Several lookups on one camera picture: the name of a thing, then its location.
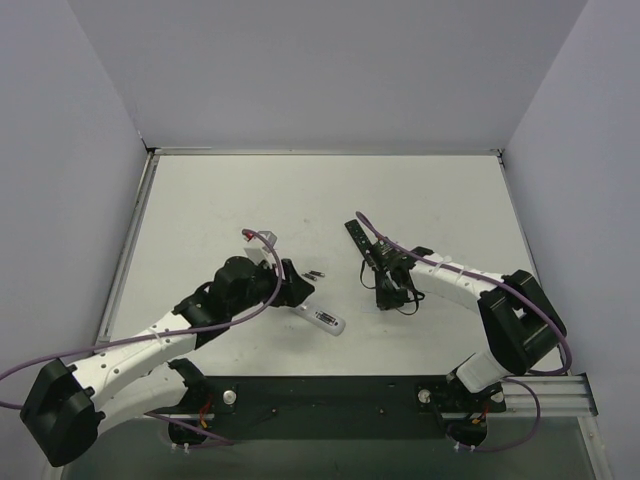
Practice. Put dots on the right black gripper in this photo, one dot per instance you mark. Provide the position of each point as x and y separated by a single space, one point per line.
379 257

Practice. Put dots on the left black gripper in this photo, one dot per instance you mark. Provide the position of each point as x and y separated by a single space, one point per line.
291 284

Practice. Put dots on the white remote control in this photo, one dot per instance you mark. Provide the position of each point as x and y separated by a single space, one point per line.
321 318

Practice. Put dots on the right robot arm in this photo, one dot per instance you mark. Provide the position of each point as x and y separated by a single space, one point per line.
520 324

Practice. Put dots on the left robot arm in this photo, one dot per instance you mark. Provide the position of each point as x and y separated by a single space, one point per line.
66 405

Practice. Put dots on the black remote control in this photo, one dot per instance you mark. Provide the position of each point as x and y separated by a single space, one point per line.
360 239

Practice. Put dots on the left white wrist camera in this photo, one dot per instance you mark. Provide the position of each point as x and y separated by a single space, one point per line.
259 245

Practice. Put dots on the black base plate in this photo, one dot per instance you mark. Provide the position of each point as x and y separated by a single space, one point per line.
255 408

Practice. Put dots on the aluminium frame rail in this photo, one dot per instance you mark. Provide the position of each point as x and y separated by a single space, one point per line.
121 399

